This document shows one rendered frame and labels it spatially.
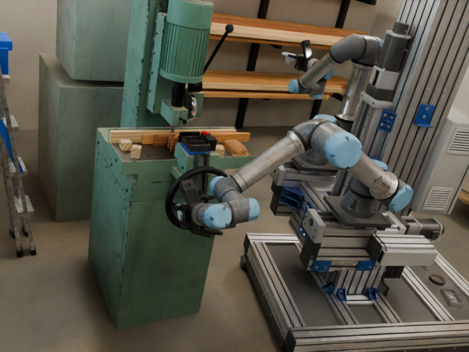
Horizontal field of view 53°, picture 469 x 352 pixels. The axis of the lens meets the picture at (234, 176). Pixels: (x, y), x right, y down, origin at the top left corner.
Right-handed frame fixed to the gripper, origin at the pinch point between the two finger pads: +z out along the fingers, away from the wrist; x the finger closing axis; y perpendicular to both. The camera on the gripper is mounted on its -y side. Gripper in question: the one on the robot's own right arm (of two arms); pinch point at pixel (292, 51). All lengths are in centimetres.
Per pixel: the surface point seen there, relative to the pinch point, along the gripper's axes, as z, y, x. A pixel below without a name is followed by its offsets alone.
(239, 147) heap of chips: -62, 22, -67
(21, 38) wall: 176, 30, -130
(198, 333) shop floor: -79, 112, -92
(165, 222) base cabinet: -65, 51, -104
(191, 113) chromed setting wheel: -41, 12, -82
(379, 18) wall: 174, 27, 239
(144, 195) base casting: -65, 35, -113
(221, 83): 132, 66, 24
